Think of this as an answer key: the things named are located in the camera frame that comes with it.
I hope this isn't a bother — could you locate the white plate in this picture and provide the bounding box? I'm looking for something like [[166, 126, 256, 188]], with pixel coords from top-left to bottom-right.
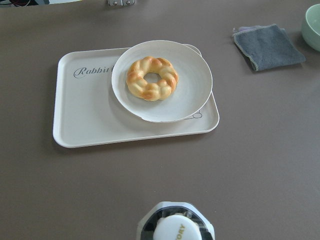
[[111, 40, 213, 123]]

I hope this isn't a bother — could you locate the braided ring bread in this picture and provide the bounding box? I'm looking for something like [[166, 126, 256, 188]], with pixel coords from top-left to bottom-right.
[[126, 56, 179, 101]]

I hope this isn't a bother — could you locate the aluminium frame post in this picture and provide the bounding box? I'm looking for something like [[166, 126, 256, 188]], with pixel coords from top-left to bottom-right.
[[107, 0, 136, 7]]

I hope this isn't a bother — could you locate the grey folded cloth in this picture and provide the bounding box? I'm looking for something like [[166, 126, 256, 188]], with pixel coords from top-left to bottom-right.
[[232, 24, 306, 72]]

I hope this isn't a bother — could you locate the tea bottle white cap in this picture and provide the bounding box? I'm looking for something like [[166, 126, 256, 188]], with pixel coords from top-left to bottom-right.
[[136, 201, 215, 240]]

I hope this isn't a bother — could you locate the mint green bowl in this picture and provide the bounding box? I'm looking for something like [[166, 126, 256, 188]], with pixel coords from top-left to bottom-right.
[[301, 3, 320, 52]]

